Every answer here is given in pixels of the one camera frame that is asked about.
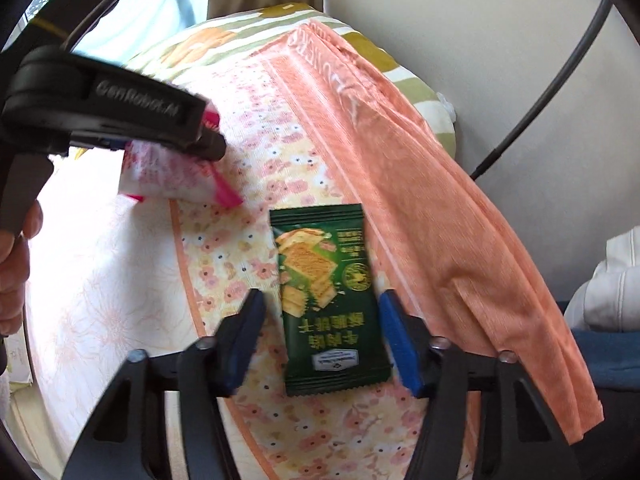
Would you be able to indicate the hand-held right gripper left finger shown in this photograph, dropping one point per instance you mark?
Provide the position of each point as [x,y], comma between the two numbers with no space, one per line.
[247,340]

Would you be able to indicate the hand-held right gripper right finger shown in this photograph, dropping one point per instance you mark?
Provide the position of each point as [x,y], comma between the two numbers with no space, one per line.
[400,340]

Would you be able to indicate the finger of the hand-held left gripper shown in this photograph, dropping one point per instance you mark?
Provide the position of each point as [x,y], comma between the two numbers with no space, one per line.
[210,146]

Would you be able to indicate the pink white snack packet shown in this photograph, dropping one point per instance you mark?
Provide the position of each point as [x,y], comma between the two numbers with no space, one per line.
[165,175]

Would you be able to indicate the green cracker packet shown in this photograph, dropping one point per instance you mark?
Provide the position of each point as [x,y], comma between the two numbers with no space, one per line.
[325,270]

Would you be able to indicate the person's left hand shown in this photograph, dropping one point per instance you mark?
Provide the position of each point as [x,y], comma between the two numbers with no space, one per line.
[12,280]

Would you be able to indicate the light blue window cloth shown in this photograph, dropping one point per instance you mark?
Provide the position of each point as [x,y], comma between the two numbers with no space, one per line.
[150,15]

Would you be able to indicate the green striped floral blanket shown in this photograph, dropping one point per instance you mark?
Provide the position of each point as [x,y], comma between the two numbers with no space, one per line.
[235,25]

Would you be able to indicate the orange floral tablecloth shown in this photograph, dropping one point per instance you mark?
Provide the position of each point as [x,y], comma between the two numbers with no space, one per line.
[400,160]

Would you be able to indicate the dark blue cloth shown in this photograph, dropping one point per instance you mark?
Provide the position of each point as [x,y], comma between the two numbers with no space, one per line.
[610,355]

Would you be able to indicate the white garment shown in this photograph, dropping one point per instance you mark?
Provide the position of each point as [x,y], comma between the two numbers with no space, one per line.
[610,285]

